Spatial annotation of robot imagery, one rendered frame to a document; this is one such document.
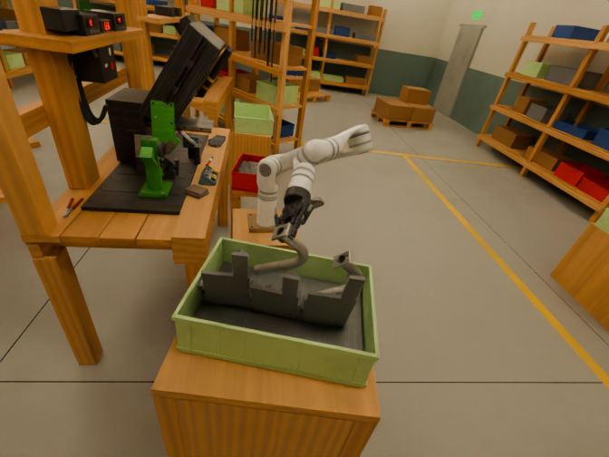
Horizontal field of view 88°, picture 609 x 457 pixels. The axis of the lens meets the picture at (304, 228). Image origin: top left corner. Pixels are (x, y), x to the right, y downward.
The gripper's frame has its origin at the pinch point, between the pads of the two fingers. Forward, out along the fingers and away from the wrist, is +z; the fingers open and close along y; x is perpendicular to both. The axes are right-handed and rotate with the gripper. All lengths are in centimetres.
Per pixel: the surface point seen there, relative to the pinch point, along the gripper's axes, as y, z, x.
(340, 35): -272, -900, 213
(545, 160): 64, -405, 422
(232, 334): -25.9, 21.8, 10.8
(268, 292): -16.6, 8.9, 12.3
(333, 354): -4.4, 21.0, 32.2
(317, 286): -24.4, -8.8, 41.8
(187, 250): -69, -14, 4
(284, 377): -22.1, 28.2, 31.9
